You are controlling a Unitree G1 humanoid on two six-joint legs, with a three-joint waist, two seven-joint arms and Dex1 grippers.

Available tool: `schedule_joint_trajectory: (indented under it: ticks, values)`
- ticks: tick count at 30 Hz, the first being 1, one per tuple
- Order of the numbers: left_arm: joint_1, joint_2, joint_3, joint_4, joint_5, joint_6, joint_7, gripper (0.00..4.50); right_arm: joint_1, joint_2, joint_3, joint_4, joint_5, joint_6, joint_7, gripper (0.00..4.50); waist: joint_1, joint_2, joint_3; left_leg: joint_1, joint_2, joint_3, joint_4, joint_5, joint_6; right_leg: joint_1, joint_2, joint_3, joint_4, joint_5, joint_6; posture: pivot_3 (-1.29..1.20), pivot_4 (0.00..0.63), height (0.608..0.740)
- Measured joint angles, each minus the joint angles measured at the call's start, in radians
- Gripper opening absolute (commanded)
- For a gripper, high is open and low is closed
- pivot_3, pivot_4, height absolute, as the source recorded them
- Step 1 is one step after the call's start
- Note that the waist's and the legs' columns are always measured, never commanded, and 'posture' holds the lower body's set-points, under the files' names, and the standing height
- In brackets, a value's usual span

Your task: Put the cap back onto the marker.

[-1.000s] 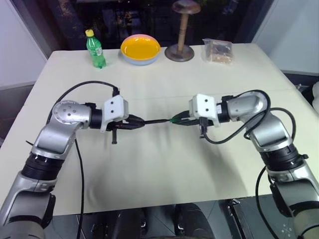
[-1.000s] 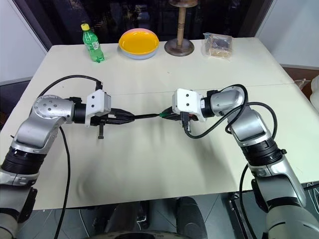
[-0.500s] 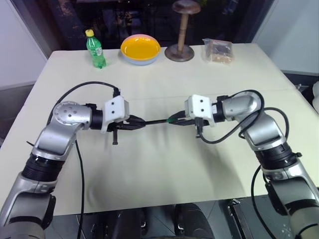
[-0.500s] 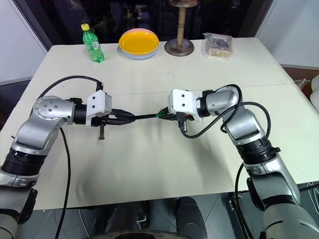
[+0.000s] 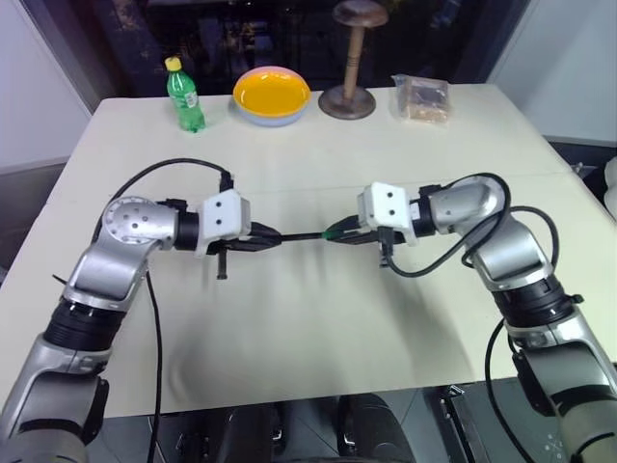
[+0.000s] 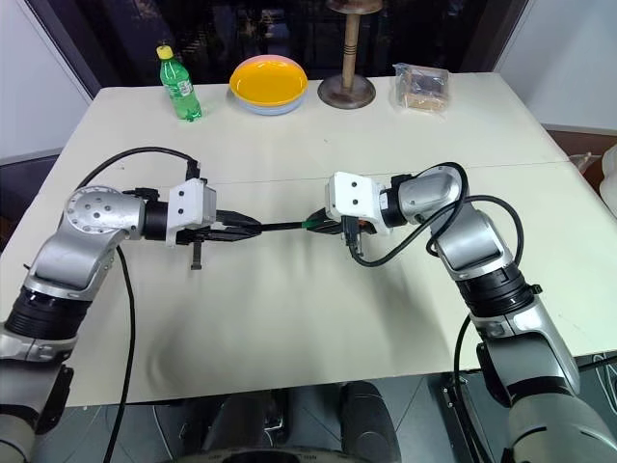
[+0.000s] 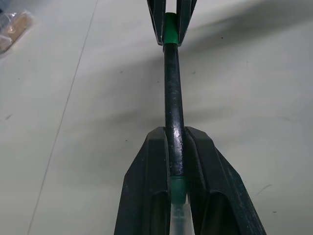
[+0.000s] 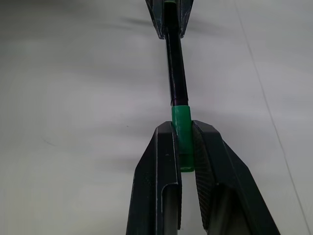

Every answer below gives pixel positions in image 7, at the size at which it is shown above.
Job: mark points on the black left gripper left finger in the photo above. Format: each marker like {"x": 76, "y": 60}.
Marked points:
{"x": 144, "y": 176}

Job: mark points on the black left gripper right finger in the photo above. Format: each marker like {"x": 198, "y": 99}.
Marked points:
{"x": 220, "y": 186}

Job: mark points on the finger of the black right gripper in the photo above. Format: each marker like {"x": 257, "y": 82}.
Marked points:
{"x": 156, "y": 22}
{"x": 185, "y": 22}

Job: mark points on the green marker cap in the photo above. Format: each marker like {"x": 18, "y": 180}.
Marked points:
{"x": 171, "y": 28}

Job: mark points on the black marker with green end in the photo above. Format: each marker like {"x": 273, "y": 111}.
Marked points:
{"x": 174, "y": 102}

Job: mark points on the plastic-wrapped brown package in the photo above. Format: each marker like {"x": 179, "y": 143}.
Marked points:
{"x": 14, "y": 27}

